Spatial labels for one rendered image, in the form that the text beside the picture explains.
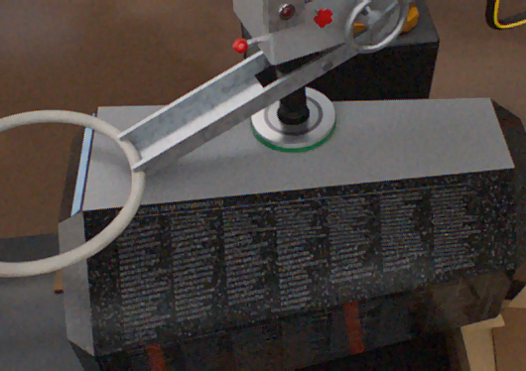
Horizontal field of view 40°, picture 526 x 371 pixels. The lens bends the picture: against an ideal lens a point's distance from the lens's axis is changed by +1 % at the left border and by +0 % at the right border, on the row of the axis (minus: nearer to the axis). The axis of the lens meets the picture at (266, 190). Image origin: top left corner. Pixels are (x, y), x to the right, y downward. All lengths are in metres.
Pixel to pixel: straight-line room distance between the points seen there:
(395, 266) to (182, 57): 1.95
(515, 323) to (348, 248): 0.72
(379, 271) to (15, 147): 1.89
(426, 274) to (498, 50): 1.91
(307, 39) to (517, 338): 1.15
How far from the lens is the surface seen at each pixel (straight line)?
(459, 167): 1.77
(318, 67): 1.66
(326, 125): 1.79
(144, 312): 1.74
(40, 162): 3.09
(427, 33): 2.33
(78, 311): 1.81
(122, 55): 3.49
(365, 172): 1.72
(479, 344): 2.22
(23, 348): 2.57
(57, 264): 1.53
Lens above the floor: 2.15
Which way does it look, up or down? 50 degrees down
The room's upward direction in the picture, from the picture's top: 4 degrees counter-clockwise
